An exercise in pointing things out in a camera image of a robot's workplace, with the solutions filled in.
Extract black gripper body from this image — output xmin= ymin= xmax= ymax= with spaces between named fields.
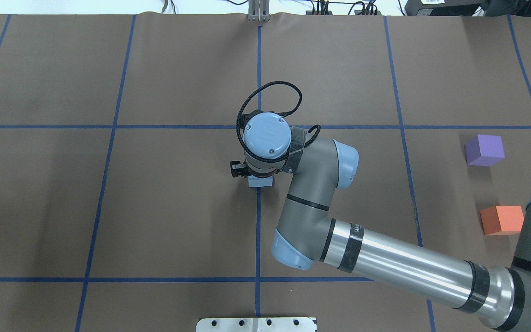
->
xmin=246 ymin=168 xmax=278 ymax=178

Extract light blue foam block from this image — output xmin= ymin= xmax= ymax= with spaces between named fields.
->
xmin=248 ymin=176 xmax=274 ymax=188

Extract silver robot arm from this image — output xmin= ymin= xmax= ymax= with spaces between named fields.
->
xmin=230 ymin=110 xmax=531 ymax=332

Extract purple foam block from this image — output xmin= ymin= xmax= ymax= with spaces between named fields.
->
xmin=464 ymin=134 xmax=506 ymax=167

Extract orange foam block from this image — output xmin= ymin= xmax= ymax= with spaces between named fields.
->
xmin=479 ymin=205 xmax=524 ymax=236

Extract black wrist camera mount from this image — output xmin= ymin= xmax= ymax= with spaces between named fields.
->
xmin=230 ymin=160 xmax=250 ymax=178

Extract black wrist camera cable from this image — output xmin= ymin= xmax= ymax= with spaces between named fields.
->
xmin=236 ymin=81 xmax=321 ymax=153

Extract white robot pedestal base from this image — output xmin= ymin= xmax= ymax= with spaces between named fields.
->
xmin=195 ymin=317 xmax=318 ymax=332

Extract aluminium frame post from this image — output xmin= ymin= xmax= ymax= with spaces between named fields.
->
xmin=247 ymin=0 xmax=271 ymax=22

